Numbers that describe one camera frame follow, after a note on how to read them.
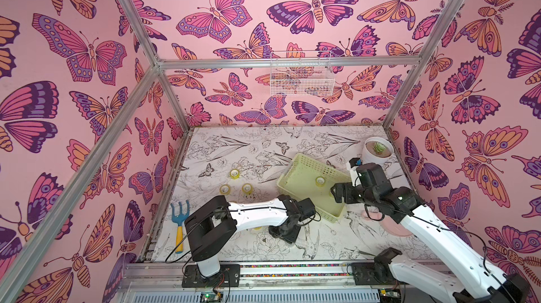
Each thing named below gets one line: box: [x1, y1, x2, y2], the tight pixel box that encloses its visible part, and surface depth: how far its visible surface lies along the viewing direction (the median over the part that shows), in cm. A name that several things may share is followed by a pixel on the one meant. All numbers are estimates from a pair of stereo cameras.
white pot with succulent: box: [362, 135, 394, 167], surface depth 99 cm
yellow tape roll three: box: [219, 183, 232, 196], surface depth 97 cm
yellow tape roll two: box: [242, 183, 253, 195], surface depth 97 cm
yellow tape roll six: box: [314, 176, 327, 188], surface depth 99 cm
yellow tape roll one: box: [229, 169, 241, 180], surface depth 102 cm
